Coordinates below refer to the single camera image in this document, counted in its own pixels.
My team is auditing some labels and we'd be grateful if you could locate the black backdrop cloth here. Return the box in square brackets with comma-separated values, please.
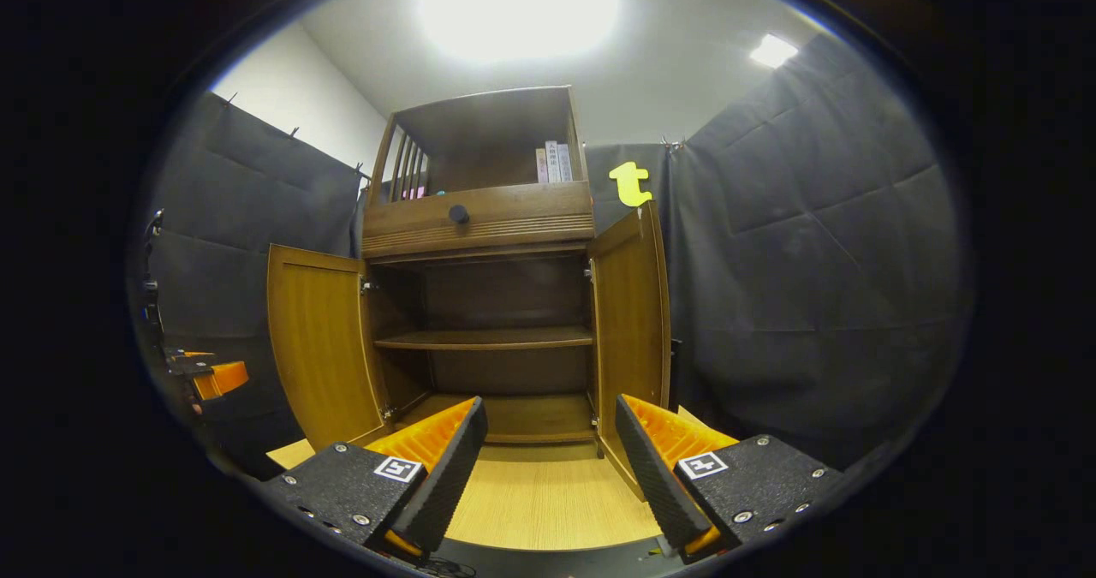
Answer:
[128, 34, 973, 476]

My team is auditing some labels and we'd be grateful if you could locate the small ceiling light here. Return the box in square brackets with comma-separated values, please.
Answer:
[749, 33, 799, 70]

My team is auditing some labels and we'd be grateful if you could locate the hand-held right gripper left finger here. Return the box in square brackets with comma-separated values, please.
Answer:
[261, 396, 489, 562]

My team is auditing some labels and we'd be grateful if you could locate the large rectangular ceiling light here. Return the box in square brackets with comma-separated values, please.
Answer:
[418, 0, 622, 63]

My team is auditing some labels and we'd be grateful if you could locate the wooden cabinet door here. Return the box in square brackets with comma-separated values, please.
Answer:
[267, 244, 390, 452]
[587, 201, 673, 502]

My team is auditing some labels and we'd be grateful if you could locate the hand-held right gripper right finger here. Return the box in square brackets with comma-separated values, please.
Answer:
[615, 393, 844, 562]

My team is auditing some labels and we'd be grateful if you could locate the wooden double-door shoe cabinet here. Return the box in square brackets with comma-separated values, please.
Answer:
[360, 86, 600, 446]

